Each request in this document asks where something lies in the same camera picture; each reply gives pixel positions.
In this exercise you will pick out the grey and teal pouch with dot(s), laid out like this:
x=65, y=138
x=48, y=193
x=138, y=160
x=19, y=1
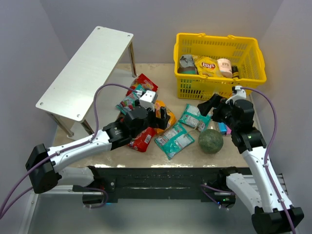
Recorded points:
x=187, y=65

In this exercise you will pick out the blue rectangular box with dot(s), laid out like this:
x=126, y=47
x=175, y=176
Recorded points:
x=222, y=128

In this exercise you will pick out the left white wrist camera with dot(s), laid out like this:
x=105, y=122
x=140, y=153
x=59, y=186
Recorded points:
x=148, y=99

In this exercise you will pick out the pink cream jar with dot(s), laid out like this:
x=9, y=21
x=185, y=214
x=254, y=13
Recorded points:
x=225, y=67

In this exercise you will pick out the teal Fox's candy bag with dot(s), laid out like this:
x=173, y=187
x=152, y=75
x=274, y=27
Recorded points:
x=128, y=103

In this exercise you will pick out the dark brown small bottle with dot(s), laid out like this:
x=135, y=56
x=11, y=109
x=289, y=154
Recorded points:
x=235, y=72

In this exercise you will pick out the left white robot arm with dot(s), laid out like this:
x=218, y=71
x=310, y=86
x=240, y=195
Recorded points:
x=48, y=168

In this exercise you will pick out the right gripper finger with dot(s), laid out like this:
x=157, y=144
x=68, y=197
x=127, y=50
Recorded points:
x=205, y=107
x=217, y=99

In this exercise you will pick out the red fruit candy bag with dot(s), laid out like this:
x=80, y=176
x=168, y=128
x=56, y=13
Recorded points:
x=145, y=82

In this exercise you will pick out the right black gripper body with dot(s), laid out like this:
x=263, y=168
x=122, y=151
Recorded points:
x=218, y=107

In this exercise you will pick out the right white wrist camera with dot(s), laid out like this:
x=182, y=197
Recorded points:
x=238, y=93

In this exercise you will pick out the white two-tier shelf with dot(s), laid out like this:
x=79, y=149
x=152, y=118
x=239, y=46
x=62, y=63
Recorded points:
x=106, y=56

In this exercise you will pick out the green round melon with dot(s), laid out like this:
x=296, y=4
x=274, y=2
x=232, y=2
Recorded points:
x=210, y=141

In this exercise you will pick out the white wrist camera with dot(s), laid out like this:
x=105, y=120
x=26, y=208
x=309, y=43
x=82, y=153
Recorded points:
x=148, y=99
x=238, y=93

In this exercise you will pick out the red candy bag with barcode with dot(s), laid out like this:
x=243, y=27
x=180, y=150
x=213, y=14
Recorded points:
x=142, y=141

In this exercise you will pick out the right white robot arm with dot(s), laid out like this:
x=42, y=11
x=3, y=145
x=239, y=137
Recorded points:
x=271, y=210

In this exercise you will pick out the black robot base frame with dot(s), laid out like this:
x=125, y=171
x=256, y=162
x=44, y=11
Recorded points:
x=160, y=183

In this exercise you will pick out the teal mint candy bag front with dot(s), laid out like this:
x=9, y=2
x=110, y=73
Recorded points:
x=174, y=140

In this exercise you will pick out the teal mint candy bag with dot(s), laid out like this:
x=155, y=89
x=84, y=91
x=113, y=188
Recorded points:
x=174, y=140
x=193, y=118

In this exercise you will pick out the orange gummy candy bag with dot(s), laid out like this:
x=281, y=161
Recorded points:
x=171, y=121

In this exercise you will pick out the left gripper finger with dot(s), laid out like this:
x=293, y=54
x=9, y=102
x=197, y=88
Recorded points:
x=160, y=123
x=162, y=115

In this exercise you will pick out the pink rectangular box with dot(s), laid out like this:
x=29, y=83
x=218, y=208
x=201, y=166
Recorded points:
x=228, y=130

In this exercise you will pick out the yellow Lays chip bag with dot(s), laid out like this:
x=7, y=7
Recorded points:
x=206, y=66

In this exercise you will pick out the yellow plastic shopping basket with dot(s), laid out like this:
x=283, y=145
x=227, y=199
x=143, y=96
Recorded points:
x=243, y=52

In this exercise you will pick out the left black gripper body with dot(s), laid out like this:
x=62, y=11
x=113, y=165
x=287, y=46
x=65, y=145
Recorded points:
x=160, y=118

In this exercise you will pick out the teal mint candy bag rear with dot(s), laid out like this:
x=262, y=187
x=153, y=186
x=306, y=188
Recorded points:
x=193, y=118

